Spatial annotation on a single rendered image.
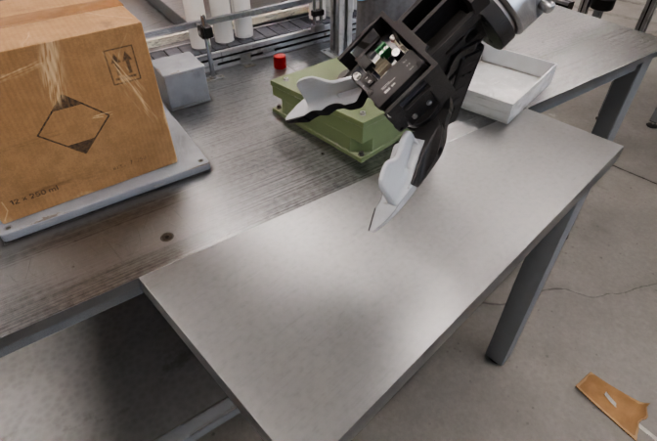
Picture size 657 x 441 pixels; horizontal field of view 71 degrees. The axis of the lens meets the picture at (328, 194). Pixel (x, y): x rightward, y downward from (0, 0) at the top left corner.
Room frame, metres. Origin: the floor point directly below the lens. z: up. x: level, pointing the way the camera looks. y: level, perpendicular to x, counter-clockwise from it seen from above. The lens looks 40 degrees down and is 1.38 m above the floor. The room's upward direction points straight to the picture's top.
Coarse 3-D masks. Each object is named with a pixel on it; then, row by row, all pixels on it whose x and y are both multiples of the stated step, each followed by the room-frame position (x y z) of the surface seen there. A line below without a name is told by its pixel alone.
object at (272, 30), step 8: (352, 16) 1.43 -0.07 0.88; (272, 24) 1.36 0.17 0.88; (280, 24) 1.36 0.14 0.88; (288, 24) 1.36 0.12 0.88; (296, 24) 1.36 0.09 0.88; (304, 24) 1.36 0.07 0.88; (256, 32) 1.30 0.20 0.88; (264, 32) 1.30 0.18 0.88; (272, 32) 1.30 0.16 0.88; (280, 32) 1.30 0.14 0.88; (288, 32) 1.30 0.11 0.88; (240, 40) 1.24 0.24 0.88; (248, 40) 1.24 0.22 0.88; (256, 40) 1.24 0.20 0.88; (168, 48) 1.19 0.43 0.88; (176, 48) 1.19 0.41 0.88; (184, 48) 1.19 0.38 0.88; (216, 48) 1.19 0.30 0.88; (224, 48) 1.19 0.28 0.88; (152, 56) 1.14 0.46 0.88; (160, 56) 1.14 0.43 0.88
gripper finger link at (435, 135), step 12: (432, 120) 0.34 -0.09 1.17; (444, 120) 0.35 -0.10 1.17; (420, 132) 0.34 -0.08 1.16; (432, 132) 0.34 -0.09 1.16; (444, 132) 0.34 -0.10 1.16; (432, 144) 0.33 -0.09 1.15; (444, 144) 0.34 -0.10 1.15; (420, 156) 0.32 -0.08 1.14; (432, 156) 0.32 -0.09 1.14; (420, 168) 0.32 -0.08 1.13; (420, 180) 0.32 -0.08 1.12
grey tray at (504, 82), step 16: (480, 64) 1.19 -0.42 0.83; (496, 64) 1.19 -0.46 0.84; (512, 64) 1.16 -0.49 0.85; (528, 64) 1.13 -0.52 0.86; (544, 64) 1.11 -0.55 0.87; (480, 80) 1.09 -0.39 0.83; (496, 80) 1.09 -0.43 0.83; (512, 80) 1.09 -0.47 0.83; (528, 80) 1.09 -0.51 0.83; (544, 80) 1.03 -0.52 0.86; (480, 96) 0.94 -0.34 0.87; (496, 96) 1.01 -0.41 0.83; (512, 96) 1.01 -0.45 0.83; (528, 96) 0.96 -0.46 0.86; (480, 112) 0.93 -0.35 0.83; (496, 112) 0.91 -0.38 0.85; (512, 112) 0.90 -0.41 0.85
